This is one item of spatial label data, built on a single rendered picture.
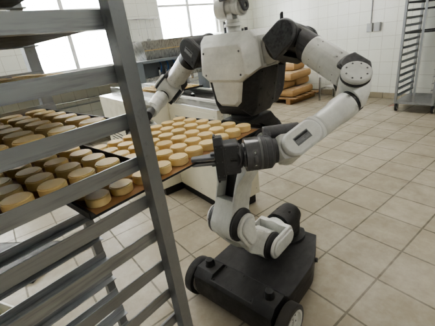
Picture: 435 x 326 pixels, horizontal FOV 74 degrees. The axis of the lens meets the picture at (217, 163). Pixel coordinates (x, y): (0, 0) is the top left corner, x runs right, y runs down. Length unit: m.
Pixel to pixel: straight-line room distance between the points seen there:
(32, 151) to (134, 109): 0.18
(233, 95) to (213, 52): 0.17
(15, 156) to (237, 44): 0.76
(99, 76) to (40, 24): 0.11
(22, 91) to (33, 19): 0.11
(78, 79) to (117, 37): 0.10
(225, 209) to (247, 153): 0.52
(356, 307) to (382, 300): 0.14
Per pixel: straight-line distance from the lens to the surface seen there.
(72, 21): 0.56
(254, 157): 0.72
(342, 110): 0.83
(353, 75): 0.86
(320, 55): 0.95
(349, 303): 1.72
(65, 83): 0.54
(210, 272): 1.55
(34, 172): 0.71
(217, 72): 1.12
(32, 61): 0.97
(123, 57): 0.56
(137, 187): 0.68
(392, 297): 1.81
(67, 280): 1.16
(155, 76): 2.54
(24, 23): 0.54
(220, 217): 1.22
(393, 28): 5.75
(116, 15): 0.57
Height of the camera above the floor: 1.27
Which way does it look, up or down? 23 degrees down
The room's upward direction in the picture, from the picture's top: 7 degrees counter-clockwise
